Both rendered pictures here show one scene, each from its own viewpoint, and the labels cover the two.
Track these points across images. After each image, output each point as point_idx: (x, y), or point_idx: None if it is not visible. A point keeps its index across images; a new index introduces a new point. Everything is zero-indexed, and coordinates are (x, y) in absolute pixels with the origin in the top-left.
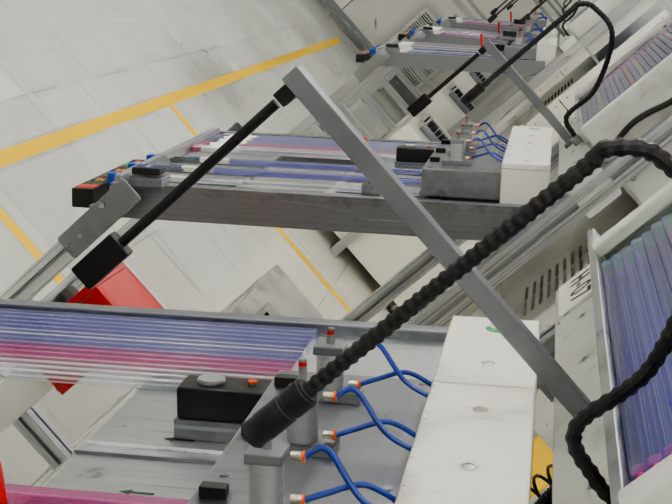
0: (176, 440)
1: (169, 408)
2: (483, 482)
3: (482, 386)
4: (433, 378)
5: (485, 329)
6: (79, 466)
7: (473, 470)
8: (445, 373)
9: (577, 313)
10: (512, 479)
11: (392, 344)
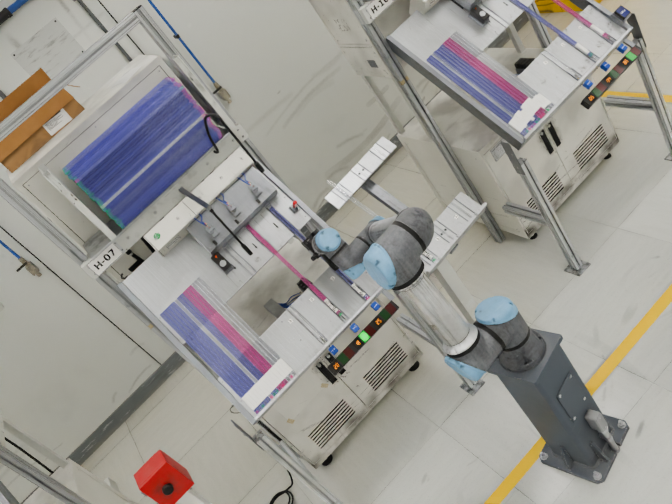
0: (234, 266)
1: (225, 285)
2: (223, 171)
3: (189, 207)
4: (194, 216)
5: (160, 237)
6: (258, 264)
7: (221, 176)
8: (190, 217)
9: (125, 242)
10: (218, 170)
11: (146, 299)
